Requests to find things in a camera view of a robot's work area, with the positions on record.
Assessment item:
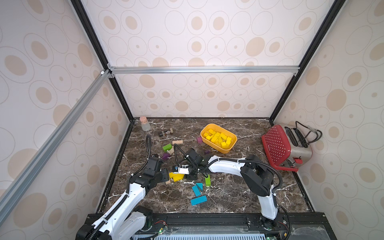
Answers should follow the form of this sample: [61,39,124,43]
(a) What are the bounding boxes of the long yellow block pair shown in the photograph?
[169,173,185,182]

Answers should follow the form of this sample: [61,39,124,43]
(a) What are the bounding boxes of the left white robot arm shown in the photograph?
[76,134,170,240]

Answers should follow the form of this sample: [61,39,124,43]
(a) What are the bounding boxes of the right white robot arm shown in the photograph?
[173,144,283,229]

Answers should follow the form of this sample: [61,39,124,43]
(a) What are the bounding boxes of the green upright block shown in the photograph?
[205,175,211,187]

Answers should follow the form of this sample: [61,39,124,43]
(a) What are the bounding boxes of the small teal triangle block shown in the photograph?
[196,183,203,191]

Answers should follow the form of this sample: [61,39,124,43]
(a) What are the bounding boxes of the purple triangle block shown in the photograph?
[161,153,171,160]

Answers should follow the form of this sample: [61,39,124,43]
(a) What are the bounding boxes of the natural wood arch block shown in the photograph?
[167,148,174,156]

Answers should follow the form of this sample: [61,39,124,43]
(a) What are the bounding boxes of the natural wood flat block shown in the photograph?
[172,140,183,145]

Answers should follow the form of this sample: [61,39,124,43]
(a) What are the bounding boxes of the teal parallelogram block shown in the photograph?
[192,185,202,197]

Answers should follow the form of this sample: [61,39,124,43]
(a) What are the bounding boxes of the green block arch top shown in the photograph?
[163,144,173,153]

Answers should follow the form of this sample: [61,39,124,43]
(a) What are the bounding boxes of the yellow plastic bowl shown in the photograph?
[200,124,237,154]

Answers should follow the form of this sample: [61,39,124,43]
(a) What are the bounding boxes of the teal long block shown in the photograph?
[191,196,208,206]

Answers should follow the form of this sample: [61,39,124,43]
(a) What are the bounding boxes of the dark spice bottle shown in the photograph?
[158,128,174,138]

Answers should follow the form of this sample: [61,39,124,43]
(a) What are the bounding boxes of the small bottle pink cap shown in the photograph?
[140,116,151,132]

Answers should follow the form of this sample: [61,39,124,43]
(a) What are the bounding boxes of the silver toaster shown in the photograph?
[284,126,313,168]

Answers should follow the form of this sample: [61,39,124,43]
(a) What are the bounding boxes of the aluminium crossbar rear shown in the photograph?
[111,66,300,75]

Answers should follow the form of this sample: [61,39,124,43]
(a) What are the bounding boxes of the aluminium crossbar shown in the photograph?
[1,70,110,224]
[111,66,300,75]

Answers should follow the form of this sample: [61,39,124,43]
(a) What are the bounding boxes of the aluminium crossbar left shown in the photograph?
[1,70,110,224]

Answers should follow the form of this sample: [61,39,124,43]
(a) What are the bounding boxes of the black toaster cable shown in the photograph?
[294,120,323,146]

